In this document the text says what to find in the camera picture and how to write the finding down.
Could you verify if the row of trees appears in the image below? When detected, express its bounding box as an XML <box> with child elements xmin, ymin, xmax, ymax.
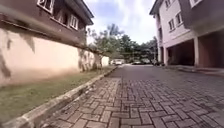
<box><xmin>86</xmin><ymin>23</ymin><xmax>160</xmax><ymax>65</ymax></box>

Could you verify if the grass strip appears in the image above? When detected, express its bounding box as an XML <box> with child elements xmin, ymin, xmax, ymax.
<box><xmin>0</xmin><ymin>65</ymin><xmax>116</xmax><ymax>124</ymax></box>

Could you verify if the beige boundary wall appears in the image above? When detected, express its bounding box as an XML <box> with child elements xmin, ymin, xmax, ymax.
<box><xmin>0</xmin><ymin>20</ymin><xmax>110</xmax><ymax>88</ymax></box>

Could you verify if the white vehicle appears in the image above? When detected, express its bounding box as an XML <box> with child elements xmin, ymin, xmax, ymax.
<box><xmin>113</xmin><ymin>58</ymin><xmax>124</xmax><ymax>66</ymax></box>

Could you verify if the raised concrete pavement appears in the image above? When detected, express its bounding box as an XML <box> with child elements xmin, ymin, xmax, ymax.
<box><xmin>159</xmin><ymin>64</ymin><xmax>224</xmax><ymax>77</ymax></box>

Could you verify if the concrete kerb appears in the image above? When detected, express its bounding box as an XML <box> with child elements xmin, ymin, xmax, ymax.
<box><xmin>0</xmin><ymin>65</ymin><xmax>120</xmax><ymax>128</ymax></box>

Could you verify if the brown building with white windows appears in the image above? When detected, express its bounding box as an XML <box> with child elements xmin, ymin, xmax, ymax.
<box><xmin>0</xmin><ymin>0</ymin><xmax>95</xmax><ymax>47</ymax></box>

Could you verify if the white and brown building with carport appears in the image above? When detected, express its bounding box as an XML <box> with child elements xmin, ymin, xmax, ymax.
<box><xmin>148</xmin><ymin>0</ymin><xmax>224</xmax><ymax>70</ymax></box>

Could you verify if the grey block paved road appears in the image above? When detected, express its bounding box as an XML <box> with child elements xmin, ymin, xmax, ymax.
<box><xmin>39</xmin><ymin>64</ymin><xmax>224</xmax><ymax>128</ymax></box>

